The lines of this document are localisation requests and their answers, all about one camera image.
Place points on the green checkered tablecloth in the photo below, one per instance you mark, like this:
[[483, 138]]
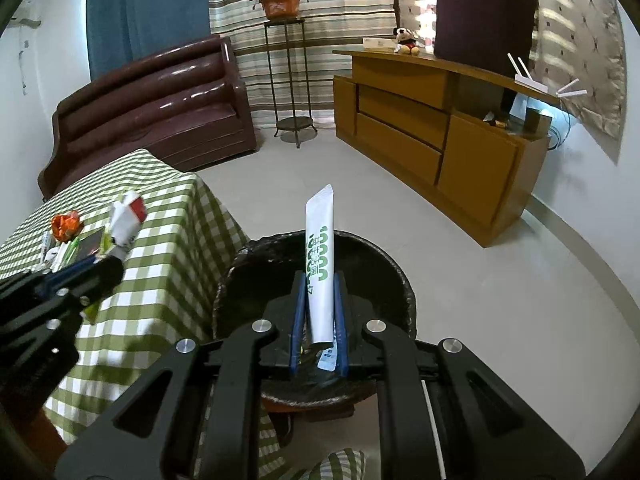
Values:
[[168, 287]]

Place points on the mickey mouse plush toy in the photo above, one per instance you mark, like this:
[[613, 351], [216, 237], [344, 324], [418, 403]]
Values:
[[405, 41]]

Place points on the wooden sideboard cabinet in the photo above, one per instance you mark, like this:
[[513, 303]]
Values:
[[423, 120]]

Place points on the dark purple curtain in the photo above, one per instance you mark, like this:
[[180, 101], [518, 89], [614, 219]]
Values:
[[486, 34]]

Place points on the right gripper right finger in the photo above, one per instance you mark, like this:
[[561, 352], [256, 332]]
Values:
[[341, 332]]

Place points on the white green toothpaste tube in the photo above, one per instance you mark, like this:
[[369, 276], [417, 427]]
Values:
[[319, 270]]

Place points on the white air conditioner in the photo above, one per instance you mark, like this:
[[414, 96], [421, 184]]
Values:
[[28, 22]]

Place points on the black metal plant stand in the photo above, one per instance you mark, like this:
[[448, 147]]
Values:
[[293, 123]]

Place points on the blue curtain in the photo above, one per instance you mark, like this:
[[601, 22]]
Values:
[[122, 31]]

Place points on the white box on cabinet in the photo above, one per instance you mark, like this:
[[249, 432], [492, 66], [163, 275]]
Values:
[[378, 44]]

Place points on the black trash bin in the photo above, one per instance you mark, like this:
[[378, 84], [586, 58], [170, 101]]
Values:
[[264, 270]]

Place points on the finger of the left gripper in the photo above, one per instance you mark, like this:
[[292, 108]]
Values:
[[49, 282], [97, 282]]

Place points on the striped beige curtain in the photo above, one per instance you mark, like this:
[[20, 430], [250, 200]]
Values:
[[331, 26]]

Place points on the dark red leather sofa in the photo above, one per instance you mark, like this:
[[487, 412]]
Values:
[[187, 106]]

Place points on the white blue toothpaste tube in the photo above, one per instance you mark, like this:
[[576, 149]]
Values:
[[46, 243]]

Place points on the green white tissue pack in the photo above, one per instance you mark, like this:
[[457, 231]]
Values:
[[65, 256]]

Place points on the dark cigarette carton box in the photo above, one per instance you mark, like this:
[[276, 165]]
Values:
[[89, 245]]

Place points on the white wifi router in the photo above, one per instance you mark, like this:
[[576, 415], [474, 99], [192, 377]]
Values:
[[524, 78]]

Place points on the green wrapper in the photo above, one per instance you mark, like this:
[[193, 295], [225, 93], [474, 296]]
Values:
[[128, 212]]

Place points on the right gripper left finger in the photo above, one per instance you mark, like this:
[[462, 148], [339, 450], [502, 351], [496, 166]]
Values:
[[298, 301]]

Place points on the orange crumpled wrapper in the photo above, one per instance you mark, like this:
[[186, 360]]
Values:
[[66, 227]]

